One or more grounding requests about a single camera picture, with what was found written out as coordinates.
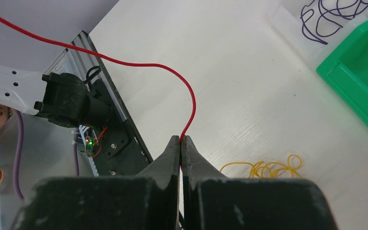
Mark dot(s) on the control circuit board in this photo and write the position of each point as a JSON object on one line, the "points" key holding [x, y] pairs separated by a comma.
{"points": [[93, 142]]}

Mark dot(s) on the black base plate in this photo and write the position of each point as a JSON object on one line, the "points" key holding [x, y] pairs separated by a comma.
{"points": [[121, 149]]}

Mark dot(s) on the clear plastic bin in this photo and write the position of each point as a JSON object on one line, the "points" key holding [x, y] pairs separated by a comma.
{"points": [[314, 28]]}

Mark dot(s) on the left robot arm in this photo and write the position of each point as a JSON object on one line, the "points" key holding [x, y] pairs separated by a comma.
{"points": [[63, 99]]}

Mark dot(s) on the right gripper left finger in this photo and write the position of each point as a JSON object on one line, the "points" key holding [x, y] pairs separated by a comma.
{"points": [[145, 201]]}

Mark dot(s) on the green plastic bin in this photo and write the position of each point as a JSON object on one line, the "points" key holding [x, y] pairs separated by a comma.
{"points": [[345, 70]]}

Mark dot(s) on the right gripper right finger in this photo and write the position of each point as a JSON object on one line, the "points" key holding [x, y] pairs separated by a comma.
{"points": [[213, 201]]}

